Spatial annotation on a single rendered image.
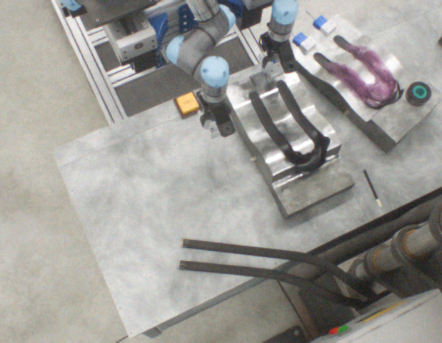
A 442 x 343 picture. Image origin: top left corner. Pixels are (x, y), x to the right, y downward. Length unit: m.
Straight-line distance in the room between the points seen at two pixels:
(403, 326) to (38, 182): 2.05
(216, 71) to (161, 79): 1.25
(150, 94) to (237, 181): 0.93
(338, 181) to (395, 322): 0.79
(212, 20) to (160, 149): 0.56
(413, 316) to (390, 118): 0.92
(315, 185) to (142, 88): 1.15
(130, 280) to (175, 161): 0.43
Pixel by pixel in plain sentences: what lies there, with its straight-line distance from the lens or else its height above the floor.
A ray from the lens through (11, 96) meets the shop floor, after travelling 3.10.
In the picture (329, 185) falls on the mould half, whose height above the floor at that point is 0.86.
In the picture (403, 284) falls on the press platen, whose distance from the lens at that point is 1.73.
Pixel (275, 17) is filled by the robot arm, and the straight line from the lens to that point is 1.73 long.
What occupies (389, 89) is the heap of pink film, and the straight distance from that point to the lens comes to 2.07.
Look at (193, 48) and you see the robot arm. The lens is 1.59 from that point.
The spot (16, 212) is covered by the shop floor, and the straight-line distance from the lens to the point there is 2.87.
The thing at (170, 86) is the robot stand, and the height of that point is 0.21.
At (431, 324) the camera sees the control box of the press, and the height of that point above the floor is 1.47.
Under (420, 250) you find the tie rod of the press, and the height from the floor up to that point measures 1.35.
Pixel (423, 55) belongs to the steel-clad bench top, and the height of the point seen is 0.80.
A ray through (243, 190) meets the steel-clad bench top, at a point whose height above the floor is 0.80.
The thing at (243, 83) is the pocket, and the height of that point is 0.86.
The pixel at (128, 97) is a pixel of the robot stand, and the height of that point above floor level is 0.21.
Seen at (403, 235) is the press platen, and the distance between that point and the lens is 1.47.
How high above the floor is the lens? 2.64
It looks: 71 degrees down
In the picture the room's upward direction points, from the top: 7 degrees clockwise
